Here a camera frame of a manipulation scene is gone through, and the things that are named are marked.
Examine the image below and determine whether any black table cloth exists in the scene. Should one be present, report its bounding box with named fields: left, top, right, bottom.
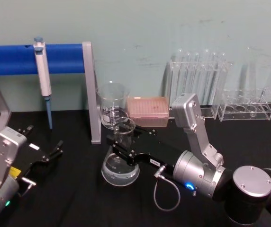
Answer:
left=0, top=101, right=271, bottom=227

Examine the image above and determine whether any low clear acrylic rack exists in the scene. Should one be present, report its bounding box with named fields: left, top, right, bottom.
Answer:
left=217, top=88, right=271, bottom=122

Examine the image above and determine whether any blue bar grey stand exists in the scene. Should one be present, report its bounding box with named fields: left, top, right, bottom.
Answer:
left=0, top=41, right=102, bottom=152

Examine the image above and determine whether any pink pipette tip box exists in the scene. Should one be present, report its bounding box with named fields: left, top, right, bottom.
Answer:
left=126, top=96, right=170, bottom=129

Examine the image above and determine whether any white and blue pipette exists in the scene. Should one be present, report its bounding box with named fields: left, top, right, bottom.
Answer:
left=33, top=36, right=54, bottom=130

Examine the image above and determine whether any dark cable with silver plug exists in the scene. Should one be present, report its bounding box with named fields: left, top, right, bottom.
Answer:
left=18, top=177, right=36, bottom=197

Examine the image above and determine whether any wide clear glass cylinder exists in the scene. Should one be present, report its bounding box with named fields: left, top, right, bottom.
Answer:
left=241, top=45, right=271, bottom=112

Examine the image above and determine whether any clear glass beaker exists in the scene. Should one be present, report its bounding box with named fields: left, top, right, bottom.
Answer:
left=95, top=81, right=130, bottom=130

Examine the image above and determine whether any thin grey gripper cable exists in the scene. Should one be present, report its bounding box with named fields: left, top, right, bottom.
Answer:
left=153, top=165, right=182, bottom=210

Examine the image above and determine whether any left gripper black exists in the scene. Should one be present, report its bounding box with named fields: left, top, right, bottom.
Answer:
left=11, top=124, right=64, bottom=184

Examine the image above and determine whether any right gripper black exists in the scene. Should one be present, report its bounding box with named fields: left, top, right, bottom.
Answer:
left=105, top=122, right=186, bottom=177

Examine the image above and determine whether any clear glass conical flask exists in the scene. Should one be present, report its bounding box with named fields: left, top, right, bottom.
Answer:
left=100, top=116, right=141, bottom=187

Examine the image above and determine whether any tall clear acrylic tube rack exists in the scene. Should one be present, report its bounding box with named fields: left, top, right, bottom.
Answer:
left=168, top=60, right=229, bottom=119

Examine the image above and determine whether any clear glass test tube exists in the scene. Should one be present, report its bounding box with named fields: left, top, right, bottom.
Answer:
left=218, top=52, right=226, bottom=105
left=184, top=52, right=192, bottom=102
left=192, top=52, right=200, bottom=105

